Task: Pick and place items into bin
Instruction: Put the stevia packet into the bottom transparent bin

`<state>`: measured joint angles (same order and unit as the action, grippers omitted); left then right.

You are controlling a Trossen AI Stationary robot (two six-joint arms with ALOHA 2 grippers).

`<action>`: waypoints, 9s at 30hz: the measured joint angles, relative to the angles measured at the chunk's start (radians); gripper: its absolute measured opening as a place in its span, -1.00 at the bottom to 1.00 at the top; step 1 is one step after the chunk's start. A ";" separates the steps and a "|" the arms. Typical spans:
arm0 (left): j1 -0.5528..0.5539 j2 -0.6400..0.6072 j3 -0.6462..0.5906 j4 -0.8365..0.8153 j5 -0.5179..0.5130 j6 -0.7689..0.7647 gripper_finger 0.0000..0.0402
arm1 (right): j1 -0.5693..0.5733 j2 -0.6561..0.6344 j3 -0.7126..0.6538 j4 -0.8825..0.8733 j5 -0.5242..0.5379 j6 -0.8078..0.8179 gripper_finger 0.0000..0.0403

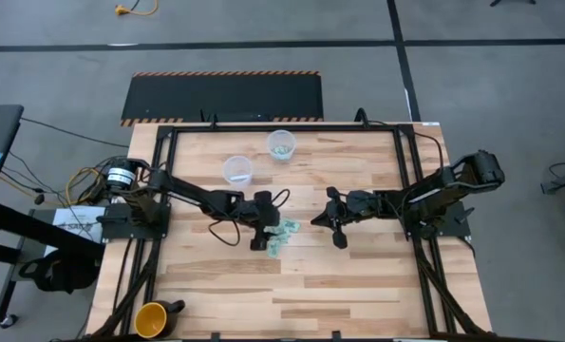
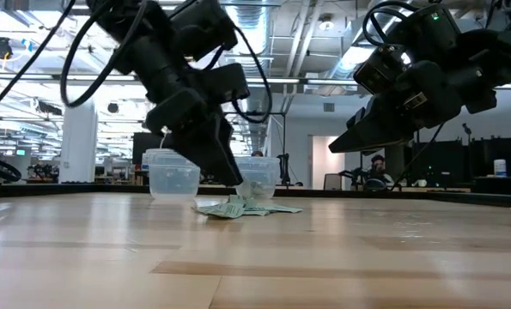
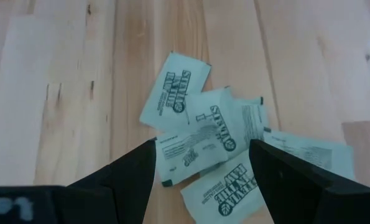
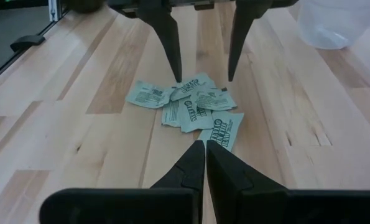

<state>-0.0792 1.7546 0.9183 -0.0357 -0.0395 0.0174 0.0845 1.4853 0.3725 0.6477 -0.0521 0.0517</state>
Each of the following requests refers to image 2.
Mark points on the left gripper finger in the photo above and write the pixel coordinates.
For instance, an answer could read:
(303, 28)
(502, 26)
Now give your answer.
(203, 148)
(229, 141)

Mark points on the clear plastic cup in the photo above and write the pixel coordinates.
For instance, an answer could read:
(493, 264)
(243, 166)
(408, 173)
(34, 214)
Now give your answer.
(169, 180)
(263, 171)

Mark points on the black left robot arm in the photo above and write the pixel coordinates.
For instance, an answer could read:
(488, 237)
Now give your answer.
(152, 51)

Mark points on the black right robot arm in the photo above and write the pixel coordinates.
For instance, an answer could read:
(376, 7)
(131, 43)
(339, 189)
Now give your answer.
(495, 47)

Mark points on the black background robot arm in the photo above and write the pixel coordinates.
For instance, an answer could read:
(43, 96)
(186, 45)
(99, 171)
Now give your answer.
(351, 175)
(284, 169)

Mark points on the person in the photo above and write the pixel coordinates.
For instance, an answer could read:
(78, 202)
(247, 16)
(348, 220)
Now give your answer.
(377, 165)
(257, 153)

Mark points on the black stand lamp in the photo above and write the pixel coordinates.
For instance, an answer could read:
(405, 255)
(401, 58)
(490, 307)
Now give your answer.
(466, 128)

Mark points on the black monitor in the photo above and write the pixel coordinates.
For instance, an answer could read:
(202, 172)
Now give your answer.
(145, 148)

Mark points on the tan chair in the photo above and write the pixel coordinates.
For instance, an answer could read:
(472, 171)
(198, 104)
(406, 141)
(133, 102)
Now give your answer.
(332, 182)

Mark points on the white door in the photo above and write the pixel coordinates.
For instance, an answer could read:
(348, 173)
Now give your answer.
(324, 171)

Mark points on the black equipment cabinet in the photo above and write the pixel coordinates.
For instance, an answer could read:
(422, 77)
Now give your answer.
(439, 165)
(495, 148)

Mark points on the white container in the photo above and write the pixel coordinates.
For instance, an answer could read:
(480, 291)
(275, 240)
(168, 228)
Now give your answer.
(500, 168)

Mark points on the white pillar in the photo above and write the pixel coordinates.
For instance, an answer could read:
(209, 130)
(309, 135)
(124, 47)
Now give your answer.
(79, 146)

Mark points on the round ceiling sensor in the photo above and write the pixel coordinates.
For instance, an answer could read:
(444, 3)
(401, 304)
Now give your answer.
(326, 23)

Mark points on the green exit sign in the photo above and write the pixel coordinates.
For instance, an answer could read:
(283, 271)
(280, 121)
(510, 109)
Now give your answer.
(21, 152)

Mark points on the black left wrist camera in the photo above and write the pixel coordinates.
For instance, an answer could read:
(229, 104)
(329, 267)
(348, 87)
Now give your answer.
(225, 83)

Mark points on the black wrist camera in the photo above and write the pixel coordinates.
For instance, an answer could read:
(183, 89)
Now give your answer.
(225, 83)
(379, 68)

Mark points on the black rig frame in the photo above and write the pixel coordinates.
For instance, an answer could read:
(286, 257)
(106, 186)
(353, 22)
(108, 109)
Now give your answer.
(281, 113)

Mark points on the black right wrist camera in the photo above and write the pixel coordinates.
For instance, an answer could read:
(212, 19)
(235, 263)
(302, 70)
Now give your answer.
(379, 68)

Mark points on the silver ventilation duct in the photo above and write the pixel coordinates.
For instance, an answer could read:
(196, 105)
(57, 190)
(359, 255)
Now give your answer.
(343, 66)
(247, 17)

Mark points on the black table frame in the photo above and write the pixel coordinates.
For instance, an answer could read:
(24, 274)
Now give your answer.
(66, 190)

